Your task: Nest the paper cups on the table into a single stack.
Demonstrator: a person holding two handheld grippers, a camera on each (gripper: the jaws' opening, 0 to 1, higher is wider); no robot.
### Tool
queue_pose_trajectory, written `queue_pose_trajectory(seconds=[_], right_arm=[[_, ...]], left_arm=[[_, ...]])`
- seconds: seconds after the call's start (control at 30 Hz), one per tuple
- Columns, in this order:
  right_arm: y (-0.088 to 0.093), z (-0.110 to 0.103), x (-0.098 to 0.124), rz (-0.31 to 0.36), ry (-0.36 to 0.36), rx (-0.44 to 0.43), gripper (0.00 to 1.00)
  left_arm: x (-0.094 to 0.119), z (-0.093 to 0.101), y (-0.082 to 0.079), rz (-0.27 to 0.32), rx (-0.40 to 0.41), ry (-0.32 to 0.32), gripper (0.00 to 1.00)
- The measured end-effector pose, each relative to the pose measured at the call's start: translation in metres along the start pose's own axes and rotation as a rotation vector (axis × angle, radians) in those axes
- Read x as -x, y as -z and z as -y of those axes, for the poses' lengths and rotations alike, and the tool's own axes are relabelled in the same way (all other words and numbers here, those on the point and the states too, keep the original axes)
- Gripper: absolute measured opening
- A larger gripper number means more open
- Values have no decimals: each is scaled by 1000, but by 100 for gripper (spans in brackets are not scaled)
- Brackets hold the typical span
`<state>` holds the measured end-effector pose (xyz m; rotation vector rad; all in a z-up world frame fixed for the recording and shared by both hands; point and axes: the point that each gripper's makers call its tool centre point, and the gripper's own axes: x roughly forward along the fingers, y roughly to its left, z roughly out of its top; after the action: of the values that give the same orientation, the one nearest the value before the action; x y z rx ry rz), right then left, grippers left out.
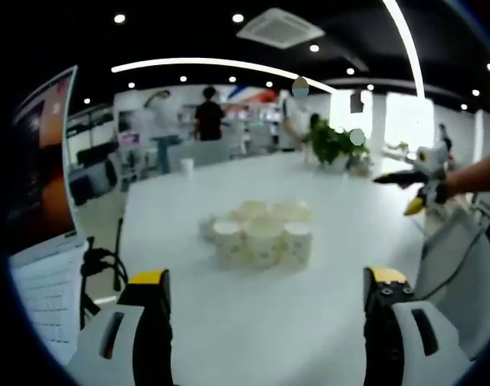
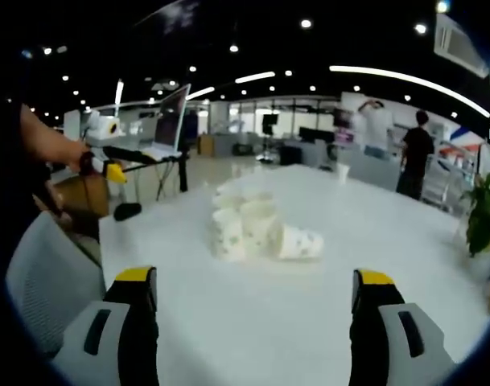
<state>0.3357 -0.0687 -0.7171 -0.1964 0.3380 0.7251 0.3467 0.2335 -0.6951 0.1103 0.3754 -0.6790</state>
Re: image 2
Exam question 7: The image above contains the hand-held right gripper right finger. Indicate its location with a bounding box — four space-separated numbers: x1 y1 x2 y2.
348 268 457 386

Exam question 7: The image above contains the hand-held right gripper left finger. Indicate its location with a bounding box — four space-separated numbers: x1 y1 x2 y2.
53 265 160 386

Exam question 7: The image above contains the person's left hand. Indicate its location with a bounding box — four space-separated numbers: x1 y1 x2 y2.
64 145 93 175

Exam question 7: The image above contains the small black object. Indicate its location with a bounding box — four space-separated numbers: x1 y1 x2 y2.
113 202 143 222

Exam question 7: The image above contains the brown cardboard box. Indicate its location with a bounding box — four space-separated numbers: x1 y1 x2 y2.
53 174 110 219

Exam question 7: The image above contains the open laptop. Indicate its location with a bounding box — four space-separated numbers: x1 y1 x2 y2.
142 83 192 160

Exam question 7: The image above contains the grey mesh chair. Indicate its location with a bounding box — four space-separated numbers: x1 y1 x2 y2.
5 210 108 359

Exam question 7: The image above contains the small brown box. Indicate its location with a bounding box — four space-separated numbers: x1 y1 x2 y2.
197 133 216 158

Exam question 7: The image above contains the person's dark clothing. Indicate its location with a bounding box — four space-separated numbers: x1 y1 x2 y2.
0 94 52 250

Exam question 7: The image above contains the white table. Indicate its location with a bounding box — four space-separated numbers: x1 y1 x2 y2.
98 163 490 386

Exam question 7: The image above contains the green potted plant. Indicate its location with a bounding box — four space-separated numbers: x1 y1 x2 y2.
463 171 490 259

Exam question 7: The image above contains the dark screen on tripod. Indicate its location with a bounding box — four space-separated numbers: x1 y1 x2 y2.
258 113 280 162

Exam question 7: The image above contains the long curved ceiling light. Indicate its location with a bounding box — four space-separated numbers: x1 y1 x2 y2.
328 64 481 119

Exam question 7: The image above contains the ceiling air vent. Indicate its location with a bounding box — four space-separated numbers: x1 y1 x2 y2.
433 13 490 78

